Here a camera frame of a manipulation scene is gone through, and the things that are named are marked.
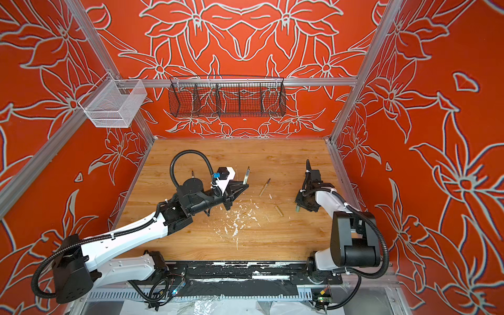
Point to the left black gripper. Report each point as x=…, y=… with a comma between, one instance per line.
x=228, y=195

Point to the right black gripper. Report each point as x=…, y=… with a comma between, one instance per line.
x=299, y=201

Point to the light green pen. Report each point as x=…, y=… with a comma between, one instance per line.
x=246, y=175

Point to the tan pen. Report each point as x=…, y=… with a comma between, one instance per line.
x=264, y=187

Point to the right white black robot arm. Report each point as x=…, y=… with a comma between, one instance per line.
x=356, y=244

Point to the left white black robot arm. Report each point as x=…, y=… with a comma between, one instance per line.
x=79, y=265

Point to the tan pen cap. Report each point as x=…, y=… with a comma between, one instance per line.
x=279, y=211

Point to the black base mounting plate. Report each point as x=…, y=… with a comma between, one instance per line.
x=289, y=272

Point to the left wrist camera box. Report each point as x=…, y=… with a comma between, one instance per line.
x=222, y=178

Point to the black wire mesh basket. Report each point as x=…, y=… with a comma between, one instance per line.
x=227, y=97

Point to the white wire mesh basket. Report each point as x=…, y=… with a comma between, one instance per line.
x=111, y=105

